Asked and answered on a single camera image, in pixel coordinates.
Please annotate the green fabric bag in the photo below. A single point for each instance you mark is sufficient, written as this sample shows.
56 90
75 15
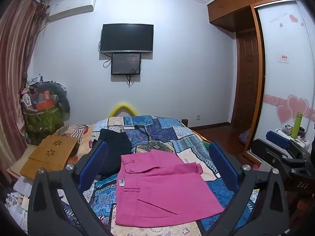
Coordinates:
43 120

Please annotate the pile of white papers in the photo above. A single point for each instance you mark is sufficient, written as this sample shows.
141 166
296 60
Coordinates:
18 201

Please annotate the green bottle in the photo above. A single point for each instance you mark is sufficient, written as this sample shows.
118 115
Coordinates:
296 125

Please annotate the grey plush toy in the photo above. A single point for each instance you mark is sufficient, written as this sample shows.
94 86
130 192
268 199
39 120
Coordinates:
60 95

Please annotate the wooden lap desk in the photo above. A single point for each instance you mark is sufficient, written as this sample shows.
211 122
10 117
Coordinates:
49 157

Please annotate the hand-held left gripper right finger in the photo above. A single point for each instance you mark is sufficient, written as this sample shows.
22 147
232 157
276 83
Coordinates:
224 162

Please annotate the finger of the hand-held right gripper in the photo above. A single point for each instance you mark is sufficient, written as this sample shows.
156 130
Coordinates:
278 138
264 152

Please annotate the pink label sticker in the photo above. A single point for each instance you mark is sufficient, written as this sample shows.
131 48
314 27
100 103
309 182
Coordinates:
284 58

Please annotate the small black monitor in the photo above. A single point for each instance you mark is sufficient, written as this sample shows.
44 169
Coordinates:
126 64

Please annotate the orange box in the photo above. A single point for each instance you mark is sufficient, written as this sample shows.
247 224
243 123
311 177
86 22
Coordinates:
44 104

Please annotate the black pants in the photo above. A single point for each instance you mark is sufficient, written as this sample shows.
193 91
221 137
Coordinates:
115 150

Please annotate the white nightstand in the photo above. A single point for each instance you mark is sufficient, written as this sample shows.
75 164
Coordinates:
283 129

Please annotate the white air conditioner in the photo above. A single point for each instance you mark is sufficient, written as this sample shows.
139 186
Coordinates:
71 6

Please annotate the striped brown curtain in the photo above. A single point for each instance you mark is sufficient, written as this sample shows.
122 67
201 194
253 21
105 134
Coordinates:
14 66

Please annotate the striped cloth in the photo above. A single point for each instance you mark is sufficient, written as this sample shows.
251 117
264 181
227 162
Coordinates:
73 130

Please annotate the patchwork blanket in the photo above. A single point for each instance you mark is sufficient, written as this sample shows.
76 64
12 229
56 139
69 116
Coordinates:
160 132

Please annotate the yellow foam tube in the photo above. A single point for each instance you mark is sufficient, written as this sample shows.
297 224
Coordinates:
123 106

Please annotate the pink pants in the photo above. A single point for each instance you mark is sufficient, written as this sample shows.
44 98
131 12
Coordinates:
160 189

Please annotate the purple cloth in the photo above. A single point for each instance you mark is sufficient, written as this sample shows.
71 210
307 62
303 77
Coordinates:
244 136

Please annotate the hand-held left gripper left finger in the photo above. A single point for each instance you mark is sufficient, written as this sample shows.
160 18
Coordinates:
94 164

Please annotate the white sliding door with hearts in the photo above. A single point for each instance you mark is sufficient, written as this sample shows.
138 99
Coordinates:
283 83

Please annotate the wall-mounted black television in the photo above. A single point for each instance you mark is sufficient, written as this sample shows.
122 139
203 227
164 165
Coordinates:
126 38

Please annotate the brown wooden door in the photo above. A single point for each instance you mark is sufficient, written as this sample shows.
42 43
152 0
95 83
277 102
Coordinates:
247 78

